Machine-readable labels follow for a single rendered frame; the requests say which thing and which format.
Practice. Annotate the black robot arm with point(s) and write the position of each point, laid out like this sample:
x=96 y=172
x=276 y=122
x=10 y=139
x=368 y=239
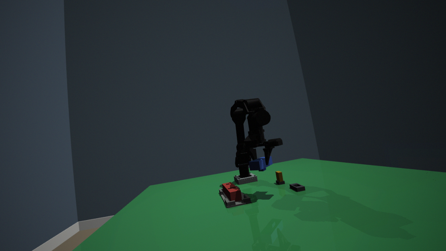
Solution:
x=257 y=117

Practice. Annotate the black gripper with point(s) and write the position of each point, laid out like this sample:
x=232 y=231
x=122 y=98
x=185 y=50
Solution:
x=269 y=145

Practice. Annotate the brown rectangular block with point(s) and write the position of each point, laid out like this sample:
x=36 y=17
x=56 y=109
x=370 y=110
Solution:
x=279 y=176

